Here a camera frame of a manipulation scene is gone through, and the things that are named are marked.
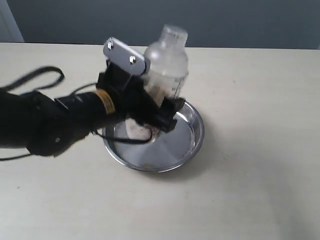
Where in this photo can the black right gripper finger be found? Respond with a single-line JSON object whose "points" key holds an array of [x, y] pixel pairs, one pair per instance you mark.
{"points": [[170, 106]]}

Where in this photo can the round stainless steel tray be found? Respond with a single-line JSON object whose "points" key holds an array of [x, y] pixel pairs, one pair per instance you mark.
{"points": [[169, 151]]}

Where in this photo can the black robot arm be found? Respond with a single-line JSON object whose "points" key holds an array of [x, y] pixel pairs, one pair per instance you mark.
{"points": [[47, 127]]}

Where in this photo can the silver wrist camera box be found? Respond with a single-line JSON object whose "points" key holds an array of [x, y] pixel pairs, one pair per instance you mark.
{"points": [[125, 57]]}

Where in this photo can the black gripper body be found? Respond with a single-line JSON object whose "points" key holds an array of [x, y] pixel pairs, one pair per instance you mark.
{"points": [[130, 99]]}

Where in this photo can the clear plastic shaker bottle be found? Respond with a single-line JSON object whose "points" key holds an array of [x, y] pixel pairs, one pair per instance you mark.
{"points": [[168, 64]]}

